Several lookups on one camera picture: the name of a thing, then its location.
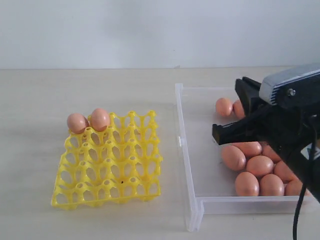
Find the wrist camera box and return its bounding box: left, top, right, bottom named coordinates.
left=259, top=63, right=320, bottom=109

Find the clear plastic box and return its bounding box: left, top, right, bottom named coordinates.
left=174, top=83, right=320, bottom=232

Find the yellow plastic egg tray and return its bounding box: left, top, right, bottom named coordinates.
left=51, top=110, right=163, bottom=210

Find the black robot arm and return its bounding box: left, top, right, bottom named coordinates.
left=212, top=76, right=320, bottom=200

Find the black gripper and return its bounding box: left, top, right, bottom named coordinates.
left=211, top=76, right=320, bottom=173

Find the brown egg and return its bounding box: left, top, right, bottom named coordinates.
left=284, top=179, right=303, bottom=196
left=273, top=161, right=298, bottom=184
left=67, top=113, right=89, bottom=134
left=237, top=141, right=262, bottom=158
left=232, top=99, right=246, bottom=119
left=215, top=97, right=233, bottom=117
left=89, top=108, right=110, bottom=132
left=259, top=174, right=285, bottom=196
left=261, top=144, right=282, bottom=164
left=221, top=145, right=246, bottom=171
left=246, top=155, right=274, bottom=178
left=235, top=171, right=260, bottom=197

